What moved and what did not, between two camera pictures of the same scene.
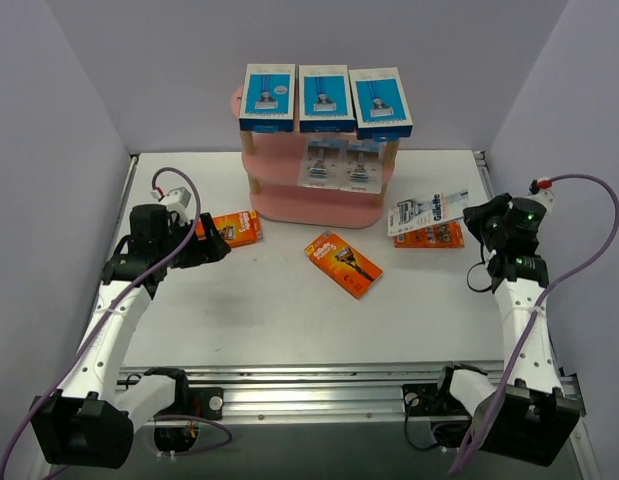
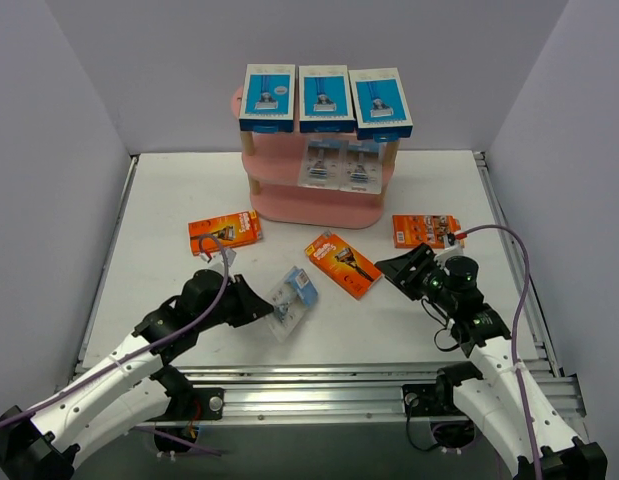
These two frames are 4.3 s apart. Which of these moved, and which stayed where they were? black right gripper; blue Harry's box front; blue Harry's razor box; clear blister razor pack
Moved: black right gripper
Stayed: blue Harry's razor box; clear blister razor pack; blue Harry's box front
